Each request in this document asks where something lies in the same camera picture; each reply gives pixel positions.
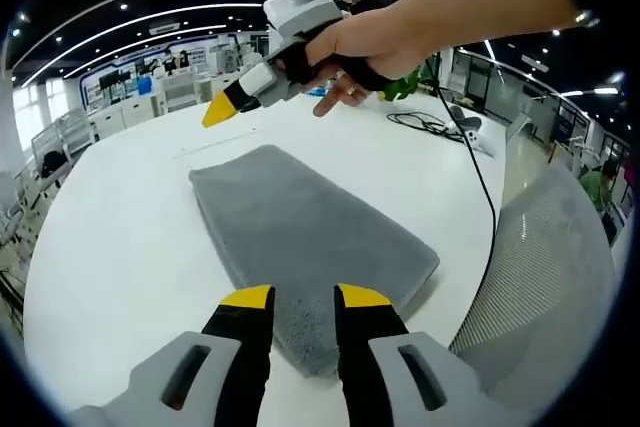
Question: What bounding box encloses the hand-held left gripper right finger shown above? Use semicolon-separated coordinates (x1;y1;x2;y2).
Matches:
333;282;494;427

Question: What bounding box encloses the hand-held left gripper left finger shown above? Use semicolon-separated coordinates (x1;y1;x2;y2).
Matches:
127;284;276;427

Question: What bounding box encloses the grey towel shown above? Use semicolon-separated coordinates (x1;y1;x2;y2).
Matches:
188;144;441;381

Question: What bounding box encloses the person's right hand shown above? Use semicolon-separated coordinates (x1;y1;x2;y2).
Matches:
274;10;427;119

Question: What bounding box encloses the potted green plant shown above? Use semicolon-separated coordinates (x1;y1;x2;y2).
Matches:
382;69;427;103

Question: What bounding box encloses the white table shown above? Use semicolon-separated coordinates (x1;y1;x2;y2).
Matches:
22;94;511;427

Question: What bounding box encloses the grey mesh chair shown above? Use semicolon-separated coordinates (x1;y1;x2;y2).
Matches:
448;166;617;393

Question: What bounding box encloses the white plug adapter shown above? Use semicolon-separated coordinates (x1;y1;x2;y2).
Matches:
465;128;495;154

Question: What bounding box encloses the black bag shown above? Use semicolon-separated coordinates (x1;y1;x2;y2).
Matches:
39;150;70;179

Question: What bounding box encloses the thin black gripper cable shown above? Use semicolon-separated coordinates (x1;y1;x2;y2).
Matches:
424;46;500;269

